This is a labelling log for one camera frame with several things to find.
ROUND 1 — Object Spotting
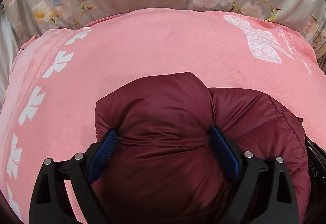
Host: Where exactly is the silver satin curtain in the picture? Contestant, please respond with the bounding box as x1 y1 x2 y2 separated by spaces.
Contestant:
0 4 20 109

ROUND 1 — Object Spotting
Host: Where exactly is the maroon puffer jacket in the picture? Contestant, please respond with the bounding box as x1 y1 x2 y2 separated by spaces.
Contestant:
93 72 311 223

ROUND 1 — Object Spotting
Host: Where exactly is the pink fleece blanket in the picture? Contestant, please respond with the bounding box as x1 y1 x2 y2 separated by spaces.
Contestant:
1 9 325 223

